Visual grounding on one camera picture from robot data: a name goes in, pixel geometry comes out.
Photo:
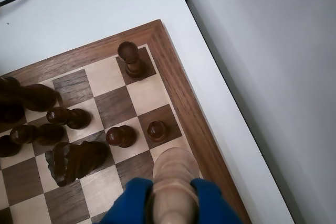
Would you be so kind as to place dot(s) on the wooden chessboard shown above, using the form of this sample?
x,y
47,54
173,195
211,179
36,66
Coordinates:
x,y
113,106

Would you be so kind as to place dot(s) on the light wooden queen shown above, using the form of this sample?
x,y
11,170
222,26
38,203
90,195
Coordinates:
x,y
173,171

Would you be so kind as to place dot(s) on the dark wooden knight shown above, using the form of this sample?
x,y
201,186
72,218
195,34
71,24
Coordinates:
x,y
76,161

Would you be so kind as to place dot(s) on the dark wooden pawn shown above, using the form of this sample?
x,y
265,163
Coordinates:
x,y
71,118
156,130
9,146
39,134
120,136

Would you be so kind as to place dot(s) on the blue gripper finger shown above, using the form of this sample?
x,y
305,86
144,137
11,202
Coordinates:
x,y
212,205
128,205

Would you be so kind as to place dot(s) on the dark wooden king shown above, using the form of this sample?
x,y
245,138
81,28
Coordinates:
x,y
40,98

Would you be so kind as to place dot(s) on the dark wooden queen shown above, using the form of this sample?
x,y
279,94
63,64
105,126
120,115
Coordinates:
x,y
10,108

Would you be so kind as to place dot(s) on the dark wooden rook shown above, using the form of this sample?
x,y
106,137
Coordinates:
x,y
131,61

